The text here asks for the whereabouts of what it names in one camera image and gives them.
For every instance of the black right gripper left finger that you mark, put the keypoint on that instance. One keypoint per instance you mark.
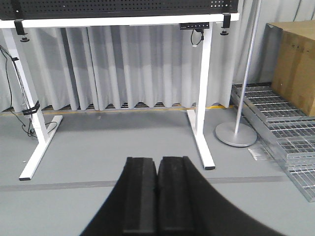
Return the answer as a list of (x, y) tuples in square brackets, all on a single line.
[(130, 208)]

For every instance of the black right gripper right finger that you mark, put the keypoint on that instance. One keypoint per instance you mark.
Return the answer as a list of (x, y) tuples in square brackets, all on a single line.
[(188, 205)]

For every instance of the grey floor stand with pole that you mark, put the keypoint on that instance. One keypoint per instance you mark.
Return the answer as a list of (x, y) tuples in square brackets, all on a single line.
[(237, 134)]

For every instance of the stacked metal floor gratings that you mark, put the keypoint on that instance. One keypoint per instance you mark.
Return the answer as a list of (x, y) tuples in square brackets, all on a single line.
[(286, 133)]

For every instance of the brown cardboard box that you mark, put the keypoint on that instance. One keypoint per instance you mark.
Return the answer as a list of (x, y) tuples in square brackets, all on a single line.
[(294, 76)]

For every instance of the black table control box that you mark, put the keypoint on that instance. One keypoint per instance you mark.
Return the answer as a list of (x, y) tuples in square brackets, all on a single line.
[(195, 26)]

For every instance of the black right table clamp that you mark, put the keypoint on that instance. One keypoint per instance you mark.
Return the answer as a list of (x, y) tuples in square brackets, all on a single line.
[(226, 23)]

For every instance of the black table clamp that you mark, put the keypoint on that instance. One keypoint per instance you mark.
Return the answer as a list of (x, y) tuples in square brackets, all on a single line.
[(20, 30), (226, 23)]

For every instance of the black left table clamp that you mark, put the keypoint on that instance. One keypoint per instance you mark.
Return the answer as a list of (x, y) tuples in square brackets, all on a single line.
[(20, 30)]

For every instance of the black perforated pegboard panel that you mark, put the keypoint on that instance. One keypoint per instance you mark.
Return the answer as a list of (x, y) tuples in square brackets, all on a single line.
[(59, 9)]

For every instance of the white metal frame table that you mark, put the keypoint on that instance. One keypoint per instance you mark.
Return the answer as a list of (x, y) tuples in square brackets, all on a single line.
[(196, 118)]

